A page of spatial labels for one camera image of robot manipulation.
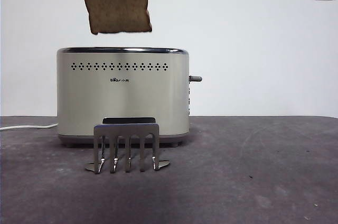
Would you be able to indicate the stainless steel toast rack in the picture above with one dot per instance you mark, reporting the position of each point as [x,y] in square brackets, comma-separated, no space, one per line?
[126,129]

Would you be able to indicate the cream steel two-slot toaster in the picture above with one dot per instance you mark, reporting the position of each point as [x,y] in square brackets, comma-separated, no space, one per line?
[124,102]

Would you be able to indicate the brown wholegrain bread slice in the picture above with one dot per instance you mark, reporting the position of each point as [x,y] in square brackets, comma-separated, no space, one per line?
[117,2]

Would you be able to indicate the grey toaster lever knob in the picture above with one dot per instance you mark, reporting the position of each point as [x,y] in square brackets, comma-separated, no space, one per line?
[196,78]

